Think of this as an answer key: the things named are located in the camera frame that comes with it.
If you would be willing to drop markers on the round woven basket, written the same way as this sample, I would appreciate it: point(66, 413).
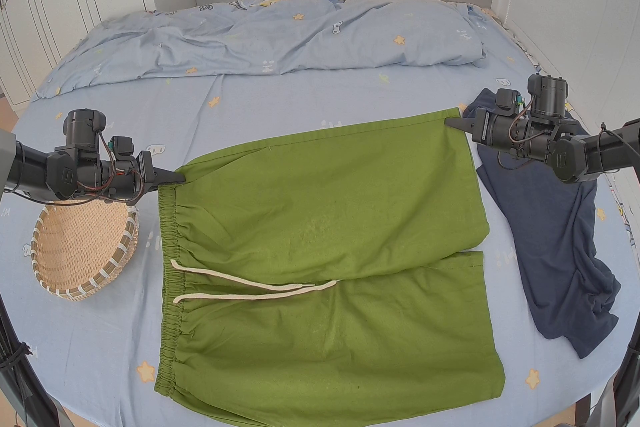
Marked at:
point(75, 245)

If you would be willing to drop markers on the bed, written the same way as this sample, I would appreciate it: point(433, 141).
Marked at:
point(250, 104)

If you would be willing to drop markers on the dark blue garment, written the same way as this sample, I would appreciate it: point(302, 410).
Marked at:
point(560, 240)

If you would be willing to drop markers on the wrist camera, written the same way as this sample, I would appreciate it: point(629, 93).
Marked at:
point(507, 100)
point(121, 146)

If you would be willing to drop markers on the green shorts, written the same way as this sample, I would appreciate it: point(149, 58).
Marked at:
point(325, 215)

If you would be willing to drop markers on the pale blue quilt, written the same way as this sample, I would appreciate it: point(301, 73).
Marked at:
point(300, 39)

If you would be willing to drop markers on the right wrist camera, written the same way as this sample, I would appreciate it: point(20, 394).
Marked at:
point(507, 100)

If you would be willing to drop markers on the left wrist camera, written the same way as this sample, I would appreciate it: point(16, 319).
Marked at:
point(121, 146)

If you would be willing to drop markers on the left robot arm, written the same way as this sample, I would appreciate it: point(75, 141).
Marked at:
point(35, 165)

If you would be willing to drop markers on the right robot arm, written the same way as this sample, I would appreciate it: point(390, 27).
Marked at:
point(570, 160)

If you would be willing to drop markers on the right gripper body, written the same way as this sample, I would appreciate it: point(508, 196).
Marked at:
point(492, 130)

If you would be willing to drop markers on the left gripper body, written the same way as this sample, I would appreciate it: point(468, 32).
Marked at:
point(145, 175)

